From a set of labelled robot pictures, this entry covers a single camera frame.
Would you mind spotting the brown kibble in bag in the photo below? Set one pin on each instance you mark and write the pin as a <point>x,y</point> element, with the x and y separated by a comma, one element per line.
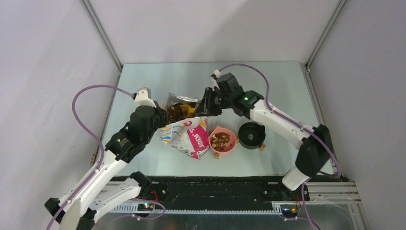
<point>178,112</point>

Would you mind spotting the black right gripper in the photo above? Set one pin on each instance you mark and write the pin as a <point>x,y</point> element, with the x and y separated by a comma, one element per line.
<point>203,108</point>

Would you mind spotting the black pet bowl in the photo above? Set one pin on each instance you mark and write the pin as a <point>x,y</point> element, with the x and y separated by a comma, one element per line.
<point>251,135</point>

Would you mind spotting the aluminium corner frame post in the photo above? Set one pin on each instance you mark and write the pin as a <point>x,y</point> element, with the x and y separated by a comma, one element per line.
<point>325,33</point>

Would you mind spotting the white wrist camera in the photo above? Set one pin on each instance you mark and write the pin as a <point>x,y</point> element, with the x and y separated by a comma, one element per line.
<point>216,74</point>
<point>143,97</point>

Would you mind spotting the wooden bowl stand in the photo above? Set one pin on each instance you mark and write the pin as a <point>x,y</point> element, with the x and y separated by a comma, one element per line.
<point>239,149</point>

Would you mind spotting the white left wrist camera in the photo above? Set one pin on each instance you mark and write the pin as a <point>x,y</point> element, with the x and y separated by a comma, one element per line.
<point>143,97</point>

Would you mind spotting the printed cat food bag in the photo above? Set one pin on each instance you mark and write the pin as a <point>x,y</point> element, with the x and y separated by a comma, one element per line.
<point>189,136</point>

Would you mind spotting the kibble in pink bowl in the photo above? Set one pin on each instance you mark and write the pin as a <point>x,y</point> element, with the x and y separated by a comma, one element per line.
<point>220,141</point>

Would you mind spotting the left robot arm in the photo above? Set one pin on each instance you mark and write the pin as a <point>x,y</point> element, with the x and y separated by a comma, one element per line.
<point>83,206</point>

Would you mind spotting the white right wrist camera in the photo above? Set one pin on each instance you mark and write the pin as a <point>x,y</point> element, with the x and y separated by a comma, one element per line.
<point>216,74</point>

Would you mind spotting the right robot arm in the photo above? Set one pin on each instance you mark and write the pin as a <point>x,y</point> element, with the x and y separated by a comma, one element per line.
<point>313,143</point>

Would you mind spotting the left aluminium frame post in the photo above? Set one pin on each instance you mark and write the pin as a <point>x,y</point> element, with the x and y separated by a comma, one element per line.
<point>97,24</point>

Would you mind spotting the pink pet bowl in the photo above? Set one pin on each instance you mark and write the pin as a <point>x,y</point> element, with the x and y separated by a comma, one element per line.
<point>233,140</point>

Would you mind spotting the yellow plastic scoop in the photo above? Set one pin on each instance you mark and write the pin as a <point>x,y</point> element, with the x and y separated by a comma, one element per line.
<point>189,111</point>

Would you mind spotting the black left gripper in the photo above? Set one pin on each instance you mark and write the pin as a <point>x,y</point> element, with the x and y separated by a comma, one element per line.
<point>163,115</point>

